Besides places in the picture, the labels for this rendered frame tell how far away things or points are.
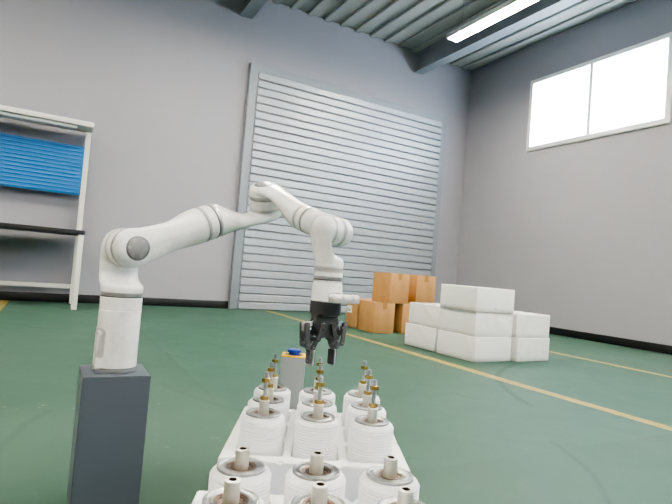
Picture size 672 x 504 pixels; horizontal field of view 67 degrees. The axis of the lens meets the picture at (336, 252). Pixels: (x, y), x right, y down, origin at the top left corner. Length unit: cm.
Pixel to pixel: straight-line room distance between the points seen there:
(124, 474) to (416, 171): 692
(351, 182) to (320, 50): 184
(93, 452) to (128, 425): 8
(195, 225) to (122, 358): 35
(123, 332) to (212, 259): 521
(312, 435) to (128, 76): 576
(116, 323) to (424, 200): 688
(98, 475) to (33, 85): 546
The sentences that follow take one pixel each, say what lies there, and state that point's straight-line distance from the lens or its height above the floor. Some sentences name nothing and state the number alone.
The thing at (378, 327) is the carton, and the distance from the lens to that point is 506.
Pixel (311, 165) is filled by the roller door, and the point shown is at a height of 194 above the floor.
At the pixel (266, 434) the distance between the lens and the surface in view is 113.
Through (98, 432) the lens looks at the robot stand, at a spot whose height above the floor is 18.
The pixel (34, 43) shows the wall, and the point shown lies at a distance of 657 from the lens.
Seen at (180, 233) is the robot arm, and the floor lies 63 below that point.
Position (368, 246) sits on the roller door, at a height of 96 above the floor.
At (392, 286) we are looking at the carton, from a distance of 510.
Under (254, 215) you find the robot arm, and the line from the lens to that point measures 146.
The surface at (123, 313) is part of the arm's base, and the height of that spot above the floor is 44.
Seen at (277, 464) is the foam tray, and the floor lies 17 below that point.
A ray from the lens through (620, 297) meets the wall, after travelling 665.
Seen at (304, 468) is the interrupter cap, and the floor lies 25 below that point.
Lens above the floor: 57
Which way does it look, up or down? 2 degrees up
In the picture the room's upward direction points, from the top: 5 degrees clockwise
